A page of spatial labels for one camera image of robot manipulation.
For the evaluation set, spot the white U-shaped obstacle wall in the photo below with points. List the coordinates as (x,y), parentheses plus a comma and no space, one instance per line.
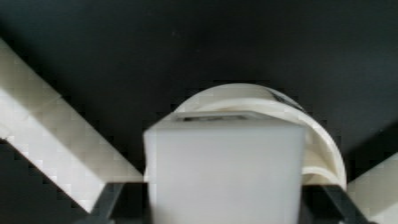
(61,144)

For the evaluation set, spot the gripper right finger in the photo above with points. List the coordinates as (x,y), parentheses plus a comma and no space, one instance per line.
(328,207)

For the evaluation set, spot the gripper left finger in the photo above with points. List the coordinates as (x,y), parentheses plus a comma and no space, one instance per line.
(122,206)

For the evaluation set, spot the white stool leg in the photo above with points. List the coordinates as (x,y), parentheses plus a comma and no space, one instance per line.
(225,168)

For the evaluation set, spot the white round stool seat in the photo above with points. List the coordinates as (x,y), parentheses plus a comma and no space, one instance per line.
(248,97)

